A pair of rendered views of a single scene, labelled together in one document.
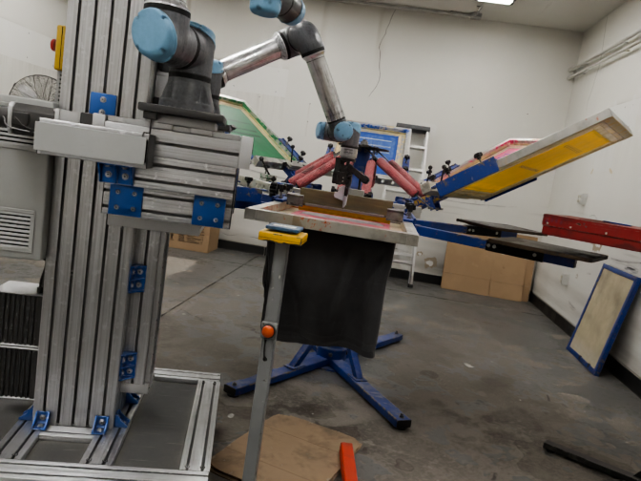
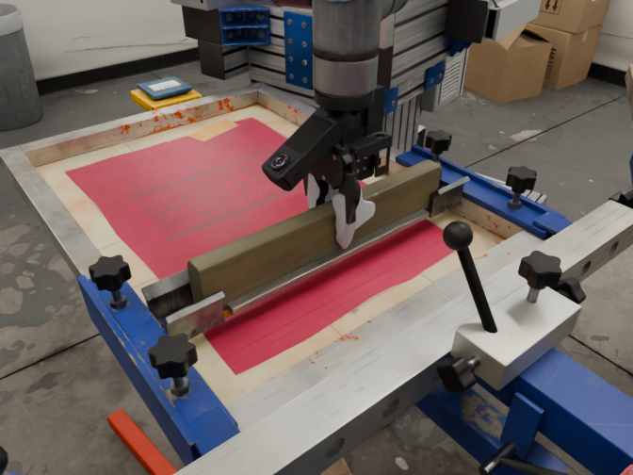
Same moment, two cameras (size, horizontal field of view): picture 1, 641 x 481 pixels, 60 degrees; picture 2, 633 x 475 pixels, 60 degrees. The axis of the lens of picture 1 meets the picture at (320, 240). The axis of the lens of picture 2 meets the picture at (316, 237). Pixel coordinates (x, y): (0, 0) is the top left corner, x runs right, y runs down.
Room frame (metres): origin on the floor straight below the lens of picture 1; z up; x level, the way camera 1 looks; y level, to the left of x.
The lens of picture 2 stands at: (2.88, -0.52, 1.45)
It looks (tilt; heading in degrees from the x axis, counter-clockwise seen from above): 36 degrees down; 136
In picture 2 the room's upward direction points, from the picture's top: straight up
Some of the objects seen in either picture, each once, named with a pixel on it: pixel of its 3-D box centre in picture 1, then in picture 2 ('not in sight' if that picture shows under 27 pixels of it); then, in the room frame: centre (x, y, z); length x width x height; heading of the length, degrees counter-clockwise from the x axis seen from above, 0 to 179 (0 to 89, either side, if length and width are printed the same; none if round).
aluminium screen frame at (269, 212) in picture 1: (340, 218); (247, 196); (2.23, -0.06, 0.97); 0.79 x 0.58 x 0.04; 174
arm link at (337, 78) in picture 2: (348, 153); (343, 71); (2.44, -0.06, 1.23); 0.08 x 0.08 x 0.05
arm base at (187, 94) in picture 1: (188, 94); not in sight; (1.60, 0.43, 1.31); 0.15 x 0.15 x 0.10
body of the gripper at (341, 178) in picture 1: (343, 172); (347, 134); (2.44, -0.06, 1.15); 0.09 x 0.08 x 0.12; 84
